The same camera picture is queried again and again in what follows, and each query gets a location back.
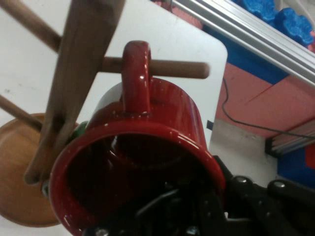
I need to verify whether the short aluminium extrusion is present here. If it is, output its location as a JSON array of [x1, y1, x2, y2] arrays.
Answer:
[[265, 128, 315, 156]]

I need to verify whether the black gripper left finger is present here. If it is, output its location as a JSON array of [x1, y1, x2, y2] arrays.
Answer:
[[83, 181, 228, 236]]

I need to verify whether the wide aluminium rail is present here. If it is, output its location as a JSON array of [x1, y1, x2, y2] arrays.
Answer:
[[169, 0, 315, 87]]

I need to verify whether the thin black floor cable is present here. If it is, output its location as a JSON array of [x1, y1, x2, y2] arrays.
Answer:
[[222, 78, 315, 137]]

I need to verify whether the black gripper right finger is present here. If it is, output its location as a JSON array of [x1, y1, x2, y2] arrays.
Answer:
[[213, 154, 315, 236]]

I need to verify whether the blue floor mat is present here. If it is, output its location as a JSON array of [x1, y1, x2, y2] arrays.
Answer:
[[203, 24, 289, 86]]

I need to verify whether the red enamel mug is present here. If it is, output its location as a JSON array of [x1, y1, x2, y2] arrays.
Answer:
[[48, 40, 227, 236]]

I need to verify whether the orange red floor mat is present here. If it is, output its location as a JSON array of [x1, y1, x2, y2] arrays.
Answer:
[[216, 61, 315, 139]]

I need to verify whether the brown wooden mug tree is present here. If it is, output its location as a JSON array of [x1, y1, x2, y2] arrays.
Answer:
[[0, 0, 211, 227]]

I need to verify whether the blue foam block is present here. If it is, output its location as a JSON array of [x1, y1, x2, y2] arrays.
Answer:
[[274, 7, 315, 53], [231, 0, 278, 25]]

